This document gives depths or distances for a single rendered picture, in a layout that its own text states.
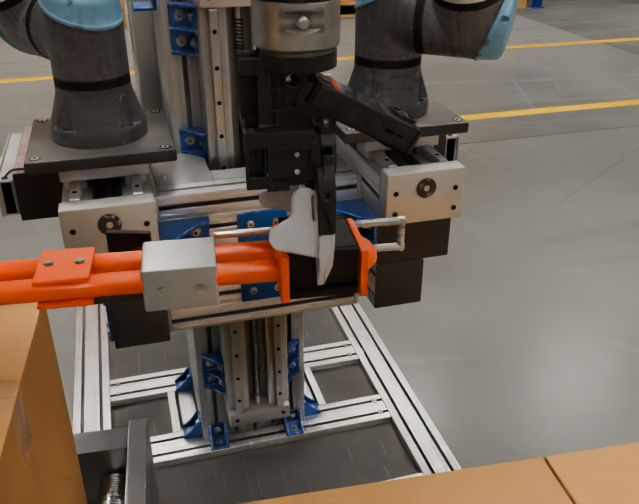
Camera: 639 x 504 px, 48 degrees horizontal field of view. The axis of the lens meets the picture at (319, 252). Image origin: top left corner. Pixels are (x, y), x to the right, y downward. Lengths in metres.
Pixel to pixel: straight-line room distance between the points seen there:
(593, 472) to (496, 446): 0.84
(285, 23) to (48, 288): 0.31
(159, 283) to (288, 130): 0.19
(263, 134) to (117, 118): 0.56
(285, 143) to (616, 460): 0.90
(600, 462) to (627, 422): 0.99
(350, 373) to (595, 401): 0.79
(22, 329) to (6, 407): 0.14
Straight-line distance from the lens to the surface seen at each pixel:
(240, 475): 1.70
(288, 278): 0.67
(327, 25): 0.61
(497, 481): 1.24
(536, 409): 2.27
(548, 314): 2.71
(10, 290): 0.69
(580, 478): 1.29
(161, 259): 0.68
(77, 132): 1.16
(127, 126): 1.17
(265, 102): 0.63
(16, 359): 0.84
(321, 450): 1.74
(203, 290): 0.67
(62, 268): 0.70
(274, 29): 0.60
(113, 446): 1.24
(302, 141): 0.62
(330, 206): 0.63
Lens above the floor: 1.42
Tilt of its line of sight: 28 degrees down
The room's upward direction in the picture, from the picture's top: straight up
